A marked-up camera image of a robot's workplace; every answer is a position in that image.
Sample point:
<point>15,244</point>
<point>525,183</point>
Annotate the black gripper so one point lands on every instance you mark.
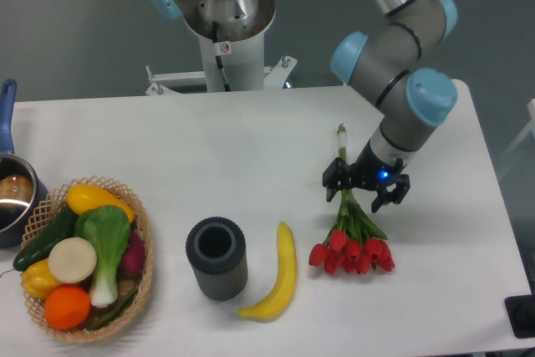
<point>371,173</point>

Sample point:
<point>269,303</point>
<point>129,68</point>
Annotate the red tulip bouquet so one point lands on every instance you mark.
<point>354,243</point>

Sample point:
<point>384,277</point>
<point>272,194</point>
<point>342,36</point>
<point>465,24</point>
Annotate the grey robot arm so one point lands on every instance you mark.
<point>413,102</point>

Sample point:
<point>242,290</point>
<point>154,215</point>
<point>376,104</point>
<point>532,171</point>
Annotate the yellow banana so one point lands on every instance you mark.
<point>276,302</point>

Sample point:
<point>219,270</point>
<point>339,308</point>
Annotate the dark grey ribbed vase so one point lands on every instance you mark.
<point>217,252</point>

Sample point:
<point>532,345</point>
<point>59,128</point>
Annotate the black device at edge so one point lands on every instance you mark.
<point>520,312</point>

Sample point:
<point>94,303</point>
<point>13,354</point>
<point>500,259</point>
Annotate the purple sweet potato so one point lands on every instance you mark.
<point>134,257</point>

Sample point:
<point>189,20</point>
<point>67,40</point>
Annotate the green bok choy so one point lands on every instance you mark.
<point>107,229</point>

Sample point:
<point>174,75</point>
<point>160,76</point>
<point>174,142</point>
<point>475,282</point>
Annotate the green chili pepper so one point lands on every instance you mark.
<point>116,311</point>

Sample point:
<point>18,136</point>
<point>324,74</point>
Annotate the yellow squash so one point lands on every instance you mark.
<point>82,198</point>

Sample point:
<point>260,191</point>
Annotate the woven wicker basket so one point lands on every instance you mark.
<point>44,213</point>

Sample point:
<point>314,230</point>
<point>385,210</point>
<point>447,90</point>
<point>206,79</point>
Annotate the beige round disc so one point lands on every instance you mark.
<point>72,260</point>

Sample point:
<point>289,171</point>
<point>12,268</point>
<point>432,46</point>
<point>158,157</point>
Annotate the green cucumber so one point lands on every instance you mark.
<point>60,228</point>

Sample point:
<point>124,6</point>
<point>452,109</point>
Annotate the orange fruit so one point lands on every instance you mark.
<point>67,307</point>

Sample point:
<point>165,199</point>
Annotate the yellow bell pepper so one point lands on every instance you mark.
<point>38,281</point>

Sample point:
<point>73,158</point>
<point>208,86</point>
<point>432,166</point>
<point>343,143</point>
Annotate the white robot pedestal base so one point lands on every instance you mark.
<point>228,67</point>

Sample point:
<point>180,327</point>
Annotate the blue handled saucepan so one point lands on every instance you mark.
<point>21,189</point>

